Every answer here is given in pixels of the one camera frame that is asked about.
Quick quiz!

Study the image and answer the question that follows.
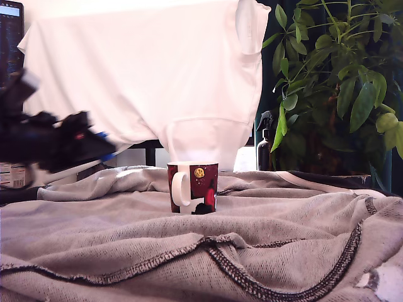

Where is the blue coffee capsule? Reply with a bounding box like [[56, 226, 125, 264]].
[[96, 131, 120, 162]]

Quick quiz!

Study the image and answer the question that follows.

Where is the small printed cardboard box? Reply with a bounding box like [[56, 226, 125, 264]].
[[0, 162, 26, 189]]

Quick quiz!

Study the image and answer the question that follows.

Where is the pale grey camera box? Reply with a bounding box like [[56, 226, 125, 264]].
[[19, 69, 42, 92]]

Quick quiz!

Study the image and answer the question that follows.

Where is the red coffee mug white handle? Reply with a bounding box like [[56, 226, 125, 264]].
[[166, 161, 220, 216]]

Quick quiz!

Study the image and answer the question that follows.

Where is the black monitor stand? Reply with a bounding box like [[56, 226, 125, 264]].
[[131, 139, 165, 167]]

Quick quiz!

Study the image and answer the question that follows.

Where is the grey knit cloth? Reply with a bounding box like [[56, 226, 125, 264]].
[[0, 165, 403, 302]]

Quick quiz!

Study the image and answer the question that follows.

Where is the black computer monitor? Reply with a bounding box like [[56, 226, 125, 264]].
[[0, 0, 26, 95]]

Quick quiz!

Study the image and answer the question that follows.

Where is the black spray bottle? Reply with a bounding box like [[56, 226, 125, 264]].
[[255, 110, 275, 172]]

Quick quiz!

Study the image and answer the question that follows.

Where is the white draped shirt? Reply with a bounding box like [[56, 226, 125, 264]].
[[17, 0, 273, 186]]

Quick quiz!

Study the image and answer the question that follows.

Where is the green leafy houseplant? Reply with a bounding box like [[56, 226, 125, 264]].
[[262, 0, 403, 177]]

